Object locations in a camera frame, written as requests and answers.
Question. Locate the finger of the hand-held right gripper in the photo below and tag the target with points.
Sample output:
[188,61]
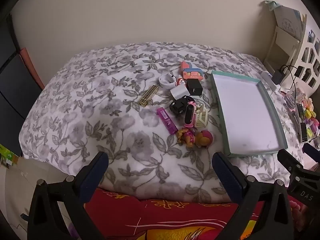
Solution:
[311,151]
[287,158]

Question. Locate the cream hair claw clip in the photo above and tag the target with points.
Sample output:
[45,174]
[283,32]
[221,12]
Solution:
[202,116]

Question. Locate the magenta rectangular packet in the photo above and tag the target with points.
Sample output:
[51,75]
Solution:
[167,120]

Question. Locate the white shelf rack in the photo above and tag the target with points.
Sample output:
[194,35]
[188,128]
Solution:
[282,50]

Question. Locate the pink brown puppy toy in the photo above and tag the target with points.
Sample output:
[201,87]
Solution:
[197,138]

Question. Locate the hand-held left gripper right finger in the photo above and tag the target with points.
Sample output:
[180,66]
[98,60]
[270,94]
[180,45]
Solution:
[228,177]

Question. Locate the white power strip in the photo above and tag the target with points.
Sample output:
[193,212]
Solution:
[270,81]

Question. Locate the clear plastic container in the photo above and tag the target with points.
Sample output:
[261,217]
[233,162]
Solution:
[293,98]

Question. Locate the white photo collage frame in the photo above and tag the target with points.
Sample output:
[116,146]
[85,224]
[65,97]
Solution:
[311,57]

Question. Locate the black slim device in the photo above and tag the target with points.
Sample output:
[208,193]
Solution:
[302,122]

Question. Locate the black toy car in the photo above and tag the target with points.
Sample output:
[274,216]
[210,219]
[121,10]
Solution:
[178,106]

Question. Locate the green box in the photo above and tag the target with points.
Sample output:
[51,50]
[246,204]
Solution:
[7,156]

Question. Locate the black power adapter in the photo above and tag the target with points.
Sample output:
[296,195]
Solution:
[277,77]

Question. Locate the yellow pink hair accessories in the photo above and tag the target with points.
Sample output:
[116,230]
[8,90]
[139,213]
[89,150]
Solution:
[311,113]

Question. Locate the pink smart band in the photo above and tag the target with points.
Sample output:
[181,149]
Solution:
[189,113]

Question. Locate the gold perforated block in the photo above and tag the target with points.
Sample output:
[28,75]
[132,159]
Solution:
[149,95]

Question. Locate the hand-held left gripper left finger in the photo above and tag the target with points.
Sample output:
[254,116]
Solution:
[96,172]

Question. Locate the small red white toy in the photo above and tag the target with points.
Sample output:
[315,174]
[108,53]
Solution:
[180,82]

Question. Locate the orange carrot knife toy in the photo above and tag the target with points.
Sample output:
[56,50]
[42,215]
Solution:
[193,74]

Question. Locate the black charger block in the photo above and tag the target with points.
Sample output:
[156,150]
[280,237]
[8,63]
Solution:
[195,87]

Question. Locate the person's right hand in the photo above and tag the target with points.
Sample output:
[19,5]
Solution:
[298,217]

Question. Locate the orange brown board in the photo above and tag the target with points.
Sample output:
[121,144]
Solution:
[31,67]

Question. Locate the white charger block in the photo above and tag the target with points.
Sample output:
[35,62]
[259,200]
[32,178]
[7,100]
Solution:
[180,93]

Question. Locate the teal rimmed white tray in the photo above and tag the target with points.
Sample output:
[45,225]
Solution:
[246,115]

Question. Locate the dark cabinet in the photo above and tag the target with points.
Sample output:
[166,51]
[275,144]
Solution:
[15,80]

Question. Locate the blue pink toy piece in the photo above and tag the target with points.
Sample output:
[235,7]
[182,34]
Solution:
[186,65]

